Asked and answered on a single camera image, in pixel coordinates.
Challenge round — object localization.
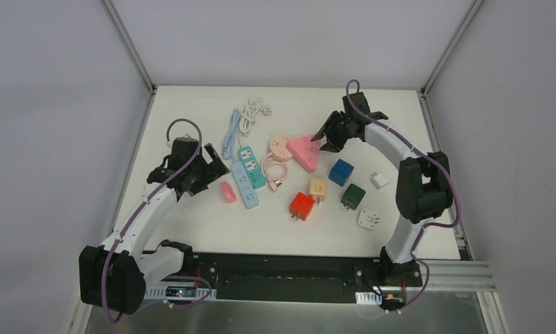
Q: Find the light blue power strip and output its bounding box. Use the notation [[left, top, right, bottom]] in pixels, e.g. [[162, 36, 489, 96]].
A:
[[220, 109, 260, 211]]

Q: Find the small pink plug adapter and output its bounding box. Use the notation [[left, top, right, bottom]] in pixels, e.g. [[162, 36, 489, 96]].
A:
[[221, 182, 237, 203]]

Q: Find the pink triangular block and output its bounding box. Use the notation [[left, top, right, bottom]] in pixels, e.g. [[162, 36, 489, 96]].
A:
[[286, 135, 321, 173]]

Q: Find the blue cube socket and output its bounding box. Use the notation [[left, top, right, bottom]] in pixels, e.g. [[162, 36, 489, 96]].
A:
[[328, 159, 354, 186]]

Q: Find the beige cube adapter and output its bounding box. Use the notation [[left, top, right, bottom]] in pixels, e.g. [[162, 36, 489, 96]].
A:
[[308, 178, 328, 204]]

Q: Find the white usb charger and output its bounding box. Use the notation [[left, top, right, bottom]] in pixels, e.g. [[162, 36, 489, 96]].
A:
[[370, 173, 389, 190]]

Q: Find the green patterned cube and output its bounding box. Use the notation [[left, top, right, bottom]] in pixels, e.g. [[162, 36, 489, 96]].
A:
[[340, 183, 366, 210]]

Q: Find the red cube adapter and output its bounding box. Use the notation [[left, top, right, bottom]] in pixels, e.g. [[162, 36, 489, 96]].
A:
[[289, 192, 315, 221]]

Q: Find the white travel adapter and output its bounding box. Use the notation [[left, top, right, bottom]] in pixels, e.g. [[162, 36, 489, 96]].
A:
[[357, 208, 380, 230]]

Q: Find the pink round socket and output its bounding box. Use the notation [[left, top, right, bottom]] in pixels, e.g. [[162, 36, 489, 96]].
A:
[[269, 134, 294, 162]]

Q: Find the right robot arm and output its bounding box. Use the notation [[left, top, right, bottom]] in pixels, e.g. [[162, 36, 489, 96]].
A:
[[312, 92, 456, 285]]

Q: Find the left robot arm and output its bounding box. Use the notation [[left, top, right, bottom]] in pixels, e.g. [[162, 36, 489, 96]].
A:
[[79, 137, 229, 315]]

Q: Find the teal power strip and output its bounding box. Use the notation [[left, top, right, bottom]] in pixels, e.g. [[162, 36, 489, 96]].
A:
[[237, 146, 267, 189]]

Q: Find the white coiled cable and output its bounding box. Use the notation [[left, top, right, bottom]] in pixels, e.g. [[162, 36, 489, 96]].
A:
[[238, 97, 273, 136]]

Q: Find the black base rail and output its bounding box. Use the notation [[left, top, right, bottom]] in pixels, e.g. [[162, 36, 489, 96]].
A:
[[150, 252, 424, 304]]

